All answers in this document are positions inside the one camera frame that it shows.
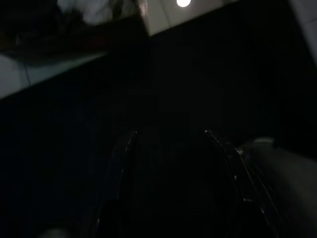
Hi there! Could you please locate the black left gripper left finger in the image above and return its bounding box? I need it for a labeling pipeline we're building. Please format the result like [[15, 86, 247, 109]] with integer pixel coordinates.
[[84, 130, 137, 238]]

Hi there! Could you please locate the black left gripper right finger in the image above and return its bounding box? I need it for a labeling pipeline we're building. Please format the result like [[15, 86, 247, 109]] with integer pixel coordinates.
[[204, 130, 282, 238]]

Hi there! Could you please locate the grey robot leg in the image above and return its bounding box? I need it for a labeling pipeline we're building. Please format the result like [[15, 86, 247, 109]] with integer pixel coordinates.
[[244, 137, 317, 238]]

